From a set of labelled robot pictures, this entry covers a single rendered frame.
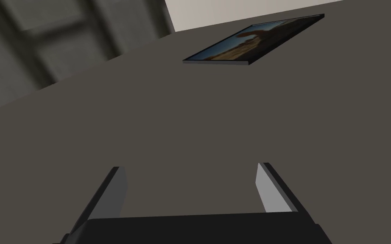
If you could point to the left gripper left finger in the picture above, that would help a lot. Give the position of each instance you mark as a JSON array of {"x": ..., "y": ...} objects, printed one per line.
[{"x": 109, "y": 196}]

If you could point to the framed landscape picture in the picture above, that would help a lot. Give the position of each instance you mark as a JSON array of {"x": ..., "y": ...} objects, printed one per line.
[{"x": 253, "y": 42}]

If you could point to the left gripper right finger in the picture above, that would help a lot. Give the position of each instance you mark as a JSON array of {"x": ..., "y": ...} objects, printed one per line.
[{"x": 275, "y": 193}]

